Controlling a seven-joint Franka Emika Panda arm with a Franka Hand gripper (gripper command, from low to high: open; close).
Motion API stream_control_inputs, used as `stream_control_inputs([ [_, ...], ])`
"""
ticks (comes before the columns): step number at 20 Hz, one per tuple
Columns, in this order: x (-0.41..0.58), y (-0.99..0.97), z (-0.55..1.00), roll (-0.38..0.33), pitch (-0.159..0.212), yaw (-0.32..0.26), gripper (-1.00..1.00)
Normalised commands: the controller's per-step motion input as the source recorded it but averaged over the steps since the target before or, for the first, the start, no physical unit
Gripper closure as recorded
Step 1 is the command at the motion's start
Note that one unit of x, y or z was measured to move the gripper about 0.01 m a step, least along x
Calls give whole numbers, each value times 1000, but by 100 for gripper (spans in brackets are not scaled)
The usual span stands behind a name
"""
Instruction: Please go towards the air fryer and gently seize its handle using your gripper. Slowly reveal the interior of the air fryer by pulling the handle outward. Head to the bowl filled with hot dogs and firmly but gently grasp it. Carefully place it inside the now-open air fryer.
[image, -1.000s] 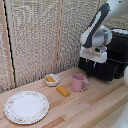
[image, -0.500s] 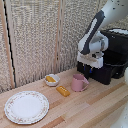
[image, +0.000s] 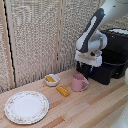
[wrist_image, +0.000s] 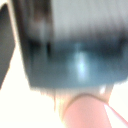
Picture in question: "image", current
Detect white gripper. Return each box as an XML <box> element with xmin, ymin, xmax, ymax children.
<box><xmin>74</xmin><ymin>49</ymin><xmax>103</xmax><ymax>75</ymax></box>

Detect black air fryer drawer basket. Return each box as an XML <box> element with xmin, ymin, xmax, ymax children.
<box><xmin>75</xmin><ymin>59</ymin><xmax>118</xmax><ymax>86</ymax></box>

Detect small white bowl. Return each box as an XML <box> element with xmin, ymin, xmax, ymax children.
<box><xmin>44</xmin><ymin>73</ymin><xmax>61</xmax><ymax>88</ymax></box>

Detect yellow food piece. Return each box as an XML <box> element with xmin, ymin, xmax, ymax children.
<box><xmin>45</xmin><ymin>75</ymin><xmax>57</xmax><ymax>83</ymax></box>

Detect pink mug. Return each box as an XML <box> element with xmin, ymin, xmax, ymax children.
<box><xmin>71</xmin><ymin>73</ymin><xmax>90</xmax><ymax>93</ymax></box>

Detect yellow rectangular block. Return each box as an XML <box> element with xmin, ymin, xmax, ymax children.
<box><xmin>55</xmin><ymin>85</ymin><xmax>72</xmax><ymax>98</ymax></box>

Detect white plate with floral rim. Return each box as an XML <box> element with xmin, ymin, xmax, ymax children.
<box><xmin>3</xmin><ymin>90</ymin><xmax>51</xmax><ymax>126</ymax></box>

